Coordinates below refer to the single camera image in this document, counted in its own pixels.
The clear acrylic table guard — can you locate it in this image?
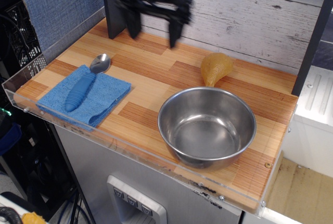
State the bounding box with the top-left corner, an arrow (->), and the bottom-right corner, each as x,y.
3,19 -> 297,216

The dark grey post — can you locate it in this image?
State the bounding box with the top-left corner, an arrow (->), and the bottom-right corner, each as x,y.
291,0 -> 332,96
104,0 -> 126,39

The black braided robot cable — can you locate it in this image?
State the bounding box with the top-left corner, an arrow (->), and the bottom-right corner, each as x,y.
0,206 -> 24,224

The blue fabric panel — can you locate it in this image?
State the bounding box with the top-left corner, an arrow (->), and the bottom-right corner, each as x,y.
23,0 -> 105,53

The metal bowl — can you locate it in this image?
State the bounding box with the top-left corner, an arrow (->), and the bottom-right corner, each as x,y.
157,87 -> 257,169

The blue folded cloth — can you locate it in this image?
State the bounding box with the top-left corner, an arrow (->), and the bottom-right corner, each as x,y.
37,65 -> 131,131

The black plastic crate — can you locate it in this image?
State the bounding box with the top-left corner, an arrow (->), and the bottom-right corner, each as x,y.
1,1 -> 41,67

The yellow object bottom left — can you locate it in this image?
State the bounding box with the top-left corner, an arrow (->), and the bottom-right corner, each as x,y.
21,212 -> 47,224

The dark grey right post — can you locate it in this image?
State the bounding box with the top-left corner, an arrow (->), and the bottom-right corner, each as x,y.
291,0 -> 332,96

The dark grey left post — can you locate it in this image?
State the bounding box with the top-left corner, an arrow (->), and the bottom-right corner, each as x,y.
104,0 -> 126,39

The spoon with blue handle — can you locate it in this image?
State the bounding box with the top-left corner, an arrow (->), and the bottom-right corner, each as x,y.
65,54 -> 111,112

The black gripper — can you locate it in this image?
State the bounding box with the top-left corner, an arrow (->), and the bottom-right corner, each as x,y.
115,0 -> 192,48

